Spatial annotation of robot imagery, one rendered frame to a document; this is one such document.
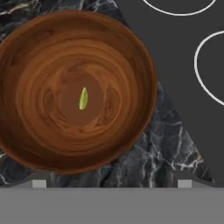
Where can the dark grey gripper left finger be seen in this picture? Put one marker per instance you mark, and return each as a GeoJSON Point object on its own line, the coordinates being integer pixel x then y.
{"type": "Point", "coordinates": [39, 181]}

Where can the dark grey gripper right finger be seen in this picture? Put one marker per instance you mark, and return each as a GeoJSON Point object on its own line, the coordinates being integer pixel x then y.
{"type": "Point", "coordinates": [186, 180]}

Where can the yellow-green lemon wedge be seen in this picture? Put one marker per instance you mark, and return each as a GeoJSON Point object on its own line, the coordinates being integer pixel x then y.
{"type": "Point", "coordinates": [83, 99]}

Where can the brown wooden bowl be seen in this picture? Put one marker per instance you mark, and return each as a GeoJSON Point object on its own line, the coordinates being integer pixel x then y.
{"type": "Point", "coordinates": [43, 73]}

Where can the dark grey hob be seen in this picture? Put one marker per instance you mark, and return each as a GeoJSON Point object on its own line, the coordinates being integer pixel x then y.
{"type": "Point", "coordinates": [175, 52]}

